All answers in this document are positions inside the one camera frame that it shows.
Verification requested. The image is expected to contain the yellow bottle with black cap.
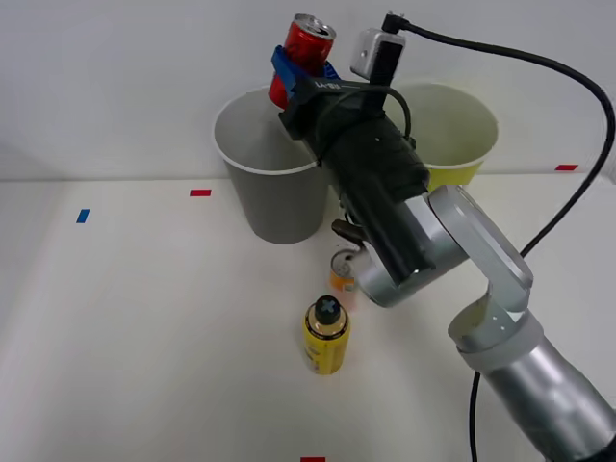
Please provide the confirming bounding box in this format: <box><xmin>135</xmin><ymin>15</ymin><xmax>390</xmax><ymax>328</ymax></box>
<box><xmin>301</xmin><ymin>295</ymin><xmax>351</xmax><ymax>376</ymax></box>

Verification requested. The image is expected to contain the grey plastic waste bin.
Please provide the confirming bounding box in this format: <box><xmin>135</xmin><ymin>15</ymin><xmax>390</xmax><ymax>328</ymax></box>
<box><xmin>213</xmin><ymin>86</ymin><xmax>339</xmax><ymax>245</ymax></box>

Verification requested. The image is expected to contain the red drink can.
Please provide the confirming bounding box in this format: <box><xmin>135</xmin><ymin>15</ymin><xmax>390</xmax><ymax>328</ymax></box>
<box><xmin>267</xmin><ymin>13</ymin><xmax>337</xmax><ymax>109</ymax></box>

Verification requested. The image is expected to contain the yellow-green plastic waste bin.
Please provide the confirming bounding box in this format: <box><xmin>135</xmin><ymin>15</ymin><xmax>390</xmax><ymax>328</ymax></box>
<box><xmin>386</xmin><ymin>82</ymin><xmax>500</xmax><ymax>193</ymax></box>

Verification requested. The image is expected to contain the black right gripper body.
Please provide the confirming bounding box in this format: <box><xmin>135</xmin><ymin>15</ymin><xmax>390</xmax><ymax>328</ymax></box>
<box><xmin>277</xmin><ymin>75</ymin><xmax>408</xmax><ymax>164</ymax></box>

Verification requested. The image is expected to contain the orange drink can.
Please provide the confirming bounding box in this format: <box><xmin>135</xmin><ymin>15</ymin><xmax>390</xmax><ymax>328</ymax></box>
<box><xmin>328</xmin><ymin>247</ymin><xmax>368</xmax><ymax>314</ymax></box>

